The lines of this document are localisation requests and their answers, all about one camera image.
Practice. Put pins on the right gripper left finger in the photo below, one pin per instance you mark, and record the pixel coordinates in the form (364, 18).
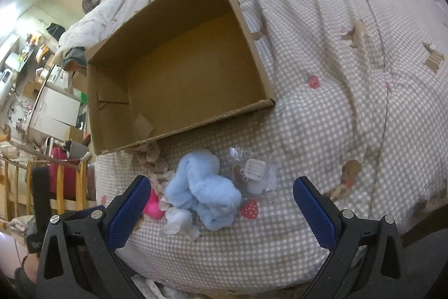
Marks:
(78, 259)

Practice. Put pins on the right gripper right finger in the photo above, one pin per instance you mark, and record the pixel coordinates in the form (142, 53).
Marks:
(366, 258)

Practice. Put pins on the pink round toy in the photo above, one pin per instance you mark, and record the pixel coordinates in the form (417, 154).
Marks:
(152, 208)

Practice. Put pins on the white sock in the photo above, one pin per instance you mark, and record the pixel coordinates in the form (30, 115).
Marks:
(180, 219)

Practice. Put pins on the clear plastic packet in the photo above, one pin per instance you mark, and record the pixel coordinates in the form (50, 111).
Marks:
(254, 174)

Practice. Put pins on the light blue plush toy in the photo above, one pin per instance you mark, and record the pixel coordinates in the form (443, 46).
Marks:
(199, 187)

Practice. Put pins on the wooden chair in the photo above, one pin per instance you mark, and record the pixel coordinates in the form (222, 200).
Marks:
(28, 176)

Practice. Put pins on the beige crochet doily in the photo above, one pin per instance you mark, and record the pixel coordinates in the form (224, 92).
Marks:
(155, 167)

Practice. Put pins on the white cabinet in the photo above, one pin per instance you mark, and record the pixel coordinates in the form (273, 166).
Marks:
(54, 112)

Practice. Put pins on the brown cardboard box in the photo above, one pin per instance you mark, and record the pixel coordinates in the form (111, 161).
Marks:
(176, 65)

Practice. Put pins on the checkered dog-print bed cover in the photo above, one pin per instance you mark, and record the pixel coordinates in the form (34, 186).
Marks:
(361, 110)

